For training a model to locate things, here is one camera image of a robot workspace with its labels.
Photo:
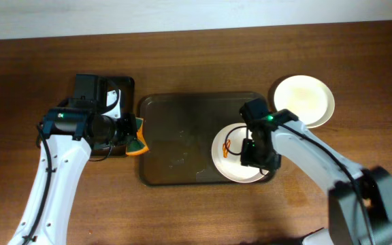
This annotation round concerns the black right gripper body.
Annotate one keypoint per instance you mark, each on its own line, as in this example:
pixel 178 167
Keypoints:
pixel 250 157

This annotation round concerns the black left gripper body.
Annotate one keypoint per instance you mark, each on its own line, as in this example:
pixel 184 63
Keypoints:
pixel 128 128

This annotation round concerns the green orange sponge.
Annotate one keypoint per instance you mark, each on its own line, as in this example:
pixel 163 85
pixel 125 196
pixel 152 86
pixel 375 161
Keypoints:
pixel 137 145

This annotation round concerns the cream plate with sauce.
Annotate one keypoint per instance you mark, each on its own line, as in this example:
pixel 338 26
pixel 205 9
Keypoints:
pixel 305 96

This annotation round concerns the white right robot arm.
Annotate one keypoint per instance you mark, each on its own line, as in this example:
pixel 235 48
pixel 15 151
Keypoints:
pixel 359 199

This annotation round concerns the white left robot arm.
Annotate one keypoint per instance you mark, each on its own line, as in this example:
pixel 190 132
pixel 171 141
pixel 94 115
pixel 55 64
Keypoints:
pixel 67 137

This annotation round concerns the small dark tray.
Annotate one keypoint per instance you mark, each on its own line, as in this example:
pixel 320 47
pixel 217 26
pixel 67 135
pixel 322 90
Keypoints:
pixel 119 99

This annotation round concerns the large brown tray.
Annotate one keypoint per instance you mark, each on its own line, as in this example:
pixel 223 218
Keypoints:
pixel 179 129

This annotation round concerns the pinkish plate with sauce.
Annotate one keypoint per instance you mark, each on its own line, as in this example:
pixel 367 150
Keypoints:
pixel 229 165

